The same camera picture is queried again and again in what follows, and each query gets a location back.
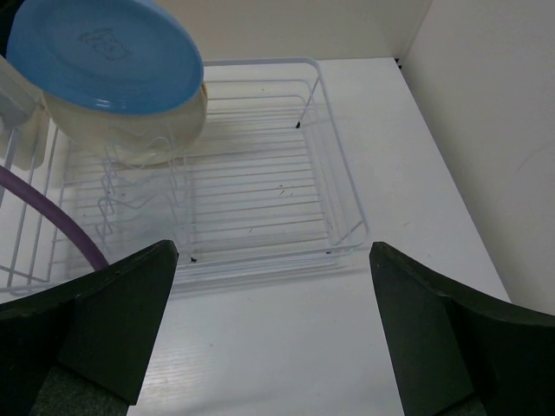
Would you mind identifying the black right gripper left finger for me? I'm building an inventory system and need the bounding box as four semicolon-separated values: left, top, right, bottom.
1;240;179;415

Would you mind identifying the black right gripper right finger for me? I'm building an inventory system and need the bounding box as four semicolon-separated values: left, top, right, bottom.
369;242;554;415

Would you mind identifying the cream plate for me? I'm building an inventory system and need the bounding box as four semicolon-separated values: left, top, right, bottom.
42;83;208;166

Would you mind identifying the blue plate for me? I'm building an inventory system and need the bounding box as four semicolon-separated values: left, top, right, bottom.
5;1;204;115

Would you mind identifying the cream cutlery holder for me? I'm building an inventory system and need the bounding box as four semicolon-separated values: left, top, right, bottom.
1;57;49;171

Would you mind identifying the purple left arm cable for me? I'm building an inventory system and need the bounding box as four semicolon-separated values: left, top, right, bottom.
0;167;110;272

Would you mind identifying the white wire dish rack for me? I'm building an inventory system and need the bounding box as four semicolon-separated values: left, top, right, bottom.
1;58;369;282

